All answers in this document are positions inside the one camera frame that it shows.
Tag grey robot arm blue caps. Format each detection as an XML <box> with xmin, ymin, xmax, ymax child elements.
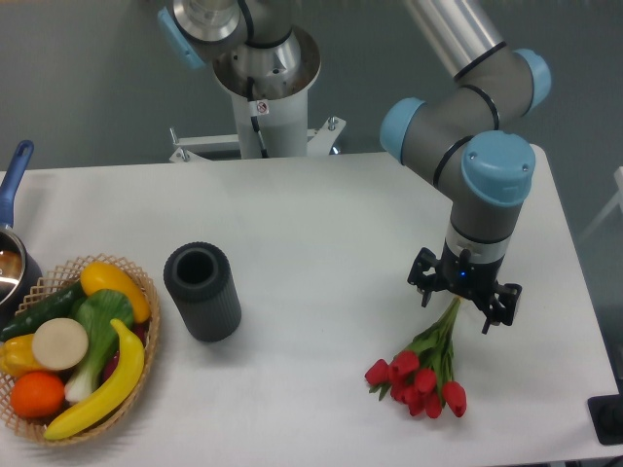
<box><xmin>158</xmin><ymin>1</ymin><xmax>551</xmax><ymax>326</ymax></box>

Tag blue handled saucepan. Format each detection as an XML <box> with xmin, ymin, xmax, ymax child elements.
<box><xmin>1</xmin><ymin>140</ymin><xmax>41</xmax><ymax>319</ymax></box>

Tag yellow squash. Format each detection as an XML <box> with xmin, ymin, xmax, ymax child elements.
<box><xmin>80</xmin><ymin>262</ymin><xmax>151</xmax><ymax>324</ymax></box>

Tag dark grey ribbed vase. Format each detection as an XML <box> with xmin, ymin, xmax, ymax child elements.
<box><xmin>164</xmin><ymin>241</ymin><xmax>241</xmax><ymax>342</ymax></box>

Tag black device at table edge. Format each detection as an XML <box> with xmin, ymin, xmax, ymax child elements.
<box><xmin>587</xmin><ymin>394</ymin><xmax>622</xmax><ymax>446</ymax></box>

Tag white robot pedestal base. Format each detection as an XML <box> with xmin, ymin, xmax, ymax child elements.
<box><xmin>169</xmin><ymin>25</ymin><xmax>347</xmax><ymax>162</ymax></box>

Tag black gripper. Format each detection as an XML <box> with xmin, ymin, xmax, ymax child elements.
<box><xmin>407</xmin><ymin>244</ymin><xmax>523</xmax><ymax>335</ymax></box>

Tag yellow plastic banana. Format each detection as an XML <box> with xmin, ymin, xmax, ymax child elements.
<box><xmin>44</xmin><ymin>318</ymin><xmax>145</xmax><ymax>442</ymax></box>

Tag green cucumber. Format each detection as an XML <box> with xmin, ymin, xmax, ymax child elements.
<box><xmin>1</xmin><ymin>282</ymin><xmax>86</xmax><ymax>342</ymax></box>

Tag beige round mushroom cap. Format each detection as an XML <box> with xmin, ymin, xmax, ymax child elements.
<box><xmin>31</xmin><ymin>318</ymin><xmax>89</xmax><ymax>371</ymax></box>

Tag white frame at right edge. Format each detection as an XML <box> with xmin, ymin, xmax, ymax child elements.
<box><xmin>578</xmin><ymin>165</ymin><xmax>623</xmax><ymax>244</ymax></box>

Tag green bok choy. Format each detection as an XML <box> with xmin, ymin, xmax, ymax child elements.
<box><xmin>65</xmin><ymin>289</ymin><xmax>134</xmax><ymax>405</ymax></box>

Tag orange fruit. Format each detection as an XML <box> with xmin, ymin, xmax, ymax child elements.
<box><xmin>10</xmin><ymin>372</ymin><xmax>64</xmax><ymax>418</ymax></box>

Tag yellow bell pepper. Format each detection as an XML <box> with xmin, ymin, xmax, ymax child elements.
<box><xmin>1</xmin><ymin>334</ymin><xmax>45</xmax><ymax>378</ymax></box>

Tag red tulip bouquet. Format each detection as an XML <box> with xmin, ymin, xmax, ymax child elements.
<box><xmin>364</xmin><ymin>297</ymin><xmax>467</xmax><ymax>419</ymax></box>

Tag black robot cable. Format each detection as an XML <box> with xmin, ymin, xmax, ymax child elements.
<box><xmin>238</xmin><ymin>0</ymin><xmax>271</xmax><ymax>160</ymax></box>

